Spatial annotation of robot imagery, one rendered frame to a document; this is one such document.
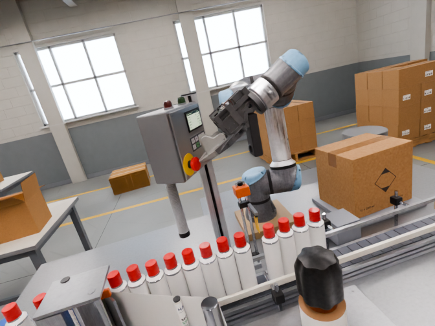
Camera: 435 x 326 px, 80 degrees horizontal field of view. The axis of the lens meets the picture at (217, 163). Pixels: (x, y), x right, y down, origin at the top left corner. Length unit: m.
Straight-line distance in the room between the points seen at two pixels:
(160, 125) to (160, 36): 5.57
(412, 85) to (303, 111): 1.42
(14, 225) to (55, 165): 4.63
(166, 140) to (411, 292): 0.82
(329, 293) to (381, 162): 0.79
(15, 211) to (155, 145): 1.65
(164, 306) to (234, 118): 0.49
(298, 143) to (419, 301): 3.63
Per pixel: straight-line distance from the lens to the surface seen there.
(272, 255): 0.84
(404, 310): 0.96
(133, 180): 4.80
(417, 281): 1.05
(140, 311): 0.79
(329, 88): 7.20
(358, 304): 0.88
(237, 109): 0.66
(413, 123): 4.66
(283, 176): 1.17
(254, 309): 0.90
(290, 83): 0.69
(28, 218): 2.23
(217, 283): 0.84
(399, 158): 1.31
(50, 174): 6.93
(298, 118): 4.35
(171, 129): 0.65
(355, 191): 1.19
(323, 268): 0.52
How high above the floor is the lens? 1.52
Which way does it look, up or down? 17 degrees down
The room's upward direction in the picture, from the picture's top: 13 degrees counter-clockwise
